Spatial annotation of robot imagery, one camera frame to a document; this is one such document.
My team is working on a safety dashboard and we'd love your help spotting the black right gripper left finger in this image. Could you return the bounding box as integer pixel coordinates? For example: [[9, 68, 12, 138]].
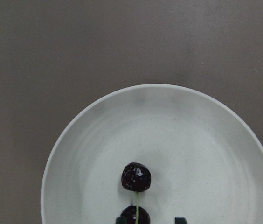
[[115, 217, 126, 224]]

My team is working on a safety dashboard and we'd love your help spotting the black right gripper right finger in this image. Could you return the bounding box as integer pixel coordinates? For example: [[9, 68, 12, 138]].
[[174, 217, 188, 224]]

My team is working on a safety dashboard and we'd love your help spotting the dark red cherry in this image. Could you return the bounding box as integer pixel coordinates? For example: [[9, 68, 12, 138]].
[[121, 162, 152, 192], [119, 192, 151, 224]]

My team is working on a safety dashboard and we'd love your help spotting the white round plate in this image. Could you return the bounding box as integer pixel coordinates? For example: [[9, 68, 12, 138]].
[[41, 84, 263, 224]]

